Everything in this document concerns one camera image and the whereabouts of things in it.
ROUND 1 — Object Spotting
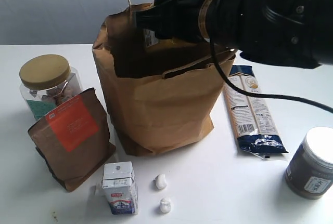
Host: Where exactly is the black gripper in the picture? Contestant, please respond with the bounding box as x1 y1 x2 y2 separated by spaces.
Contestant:
135 0 204 43

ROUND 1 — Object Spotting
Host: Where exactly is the brown paper shopping bag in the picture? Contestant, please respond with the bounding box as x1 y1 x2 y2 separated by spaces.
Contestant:
92 3 224 156

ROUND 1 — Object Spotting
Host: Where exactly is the yellow millet bottle white cap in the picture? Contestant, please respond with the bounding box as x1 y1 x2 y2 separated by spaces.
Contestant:
143 0 205 51

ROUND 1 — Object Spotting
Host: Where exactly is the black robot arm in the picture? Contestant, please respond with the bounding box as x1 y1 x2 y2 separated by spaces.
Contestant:
135 0 332 69

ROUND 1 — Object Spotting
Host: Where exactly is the blue noodle package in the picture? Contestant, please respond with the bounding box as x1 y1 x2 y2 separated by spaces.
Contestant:
222 64 289 161

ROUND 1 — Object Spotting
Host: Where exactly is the grey backdrop cloth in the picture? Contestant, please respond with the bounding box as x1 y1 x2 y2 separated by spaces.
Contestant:
1 0 153 45

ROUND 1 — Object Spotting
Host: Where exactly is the clear jar with gold lid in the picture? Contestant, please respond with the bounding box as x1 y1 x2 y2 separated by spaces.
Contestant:
19 54 83 120

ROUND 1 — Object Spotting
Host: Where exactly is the brown pouch with orange label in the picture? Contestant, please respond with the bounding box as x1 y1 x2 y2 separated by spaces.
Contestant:
28 88 116 192

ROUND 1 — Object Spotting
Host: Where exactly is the upper white candy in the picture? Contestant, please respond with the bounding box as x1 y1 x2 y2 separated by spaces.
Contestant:
154 174 168 190

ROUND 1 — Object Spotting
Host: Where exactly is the white candy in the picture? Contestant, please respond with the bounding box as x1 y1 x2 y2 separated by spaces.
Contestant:
159 197 172 214
154 174 168 190

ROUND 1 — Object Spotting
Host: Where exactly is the small white milk carton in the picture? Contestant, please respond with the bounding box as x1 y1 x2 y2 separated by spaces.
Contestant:
101 162 138 215

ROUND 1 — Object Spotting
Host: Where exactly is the lower white candy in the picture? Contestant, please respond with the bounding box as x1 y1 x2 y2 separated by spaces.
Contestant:
159 197 172 214

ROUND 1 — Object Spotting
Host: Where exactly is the dark jar with white lid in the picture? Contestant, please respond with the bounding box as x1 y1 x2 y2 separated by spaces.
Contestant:
285 127 332 200

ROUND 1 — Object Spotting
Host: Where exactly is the black cable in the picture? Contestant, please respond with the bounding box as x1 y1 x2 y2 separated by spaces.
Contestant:
170 0 333 113

